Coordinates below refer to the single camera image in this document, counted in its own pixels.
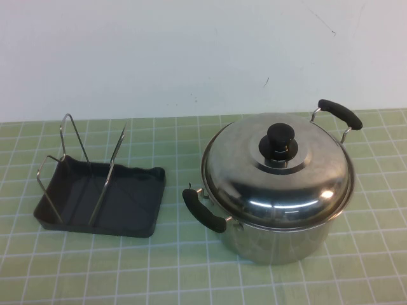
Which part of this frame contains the stainless steel pot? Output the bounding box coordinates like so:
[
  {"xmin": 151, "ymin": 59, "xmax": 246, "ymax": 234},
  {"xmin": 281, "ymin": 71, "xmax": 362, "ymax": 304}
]
[{"xmin": 182, "ymin": 99, "xmax": 364, "ymax": 265}]

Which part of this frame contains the black plastic drip tray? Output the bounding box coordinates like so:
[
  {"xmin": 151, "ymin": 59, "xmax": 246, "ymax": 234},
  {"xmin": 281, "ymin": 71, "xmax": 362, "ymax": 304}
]
[{"xmin": 32, "ymin": 154, "xmax": 167, "ymax": 240}]

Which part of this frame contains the green grid table mat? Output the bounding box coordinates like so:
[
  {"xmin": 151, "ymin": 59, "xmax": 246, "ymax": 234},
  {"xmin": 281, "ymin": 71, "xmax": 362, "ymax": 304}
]
[{"xmin": 0, "ymin": 107, "xmax": 407, "ymax": 305}]

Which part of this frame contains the metal wire lid rack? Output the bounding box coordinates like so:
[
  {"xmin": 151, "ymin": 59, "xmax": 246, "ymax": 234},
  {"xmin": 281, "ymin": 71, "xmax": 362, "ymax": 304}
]
[{"xmin": 36, "ymin": 113, "xmax": 127, "ymax": 225}]

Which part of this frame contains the steel pot lid black knob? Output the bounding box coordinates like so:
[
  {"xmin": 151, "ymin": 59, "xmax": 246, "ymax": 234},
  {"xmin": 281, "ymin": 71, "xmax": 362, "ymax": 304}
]
[{"xmin": 201, "ymin": 111, "xmax": 355, "ymax": 229}]

